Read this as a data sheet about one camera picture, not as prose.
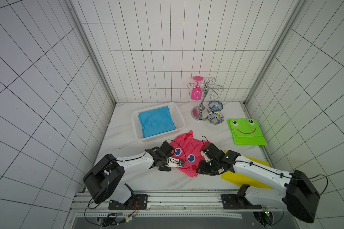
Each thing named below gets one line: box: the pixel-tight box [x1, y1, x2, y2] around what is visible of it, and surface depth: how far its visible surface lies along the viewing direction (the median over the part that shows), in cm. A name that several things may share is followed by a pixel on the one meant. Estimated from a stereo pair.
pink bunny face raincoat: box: [170, 130, 211, 178], surface depth 92 cm
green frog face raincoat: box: [227, 117, 268, 146], surface depth 102 cm
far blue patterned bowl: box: [208, 100, 224, 113], surface depth 116 cm
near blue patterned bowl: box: [207, 111, 225, 125], surface depth 109 cm
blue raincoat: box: [137, 105, 177, 139], surface depth 103 cm
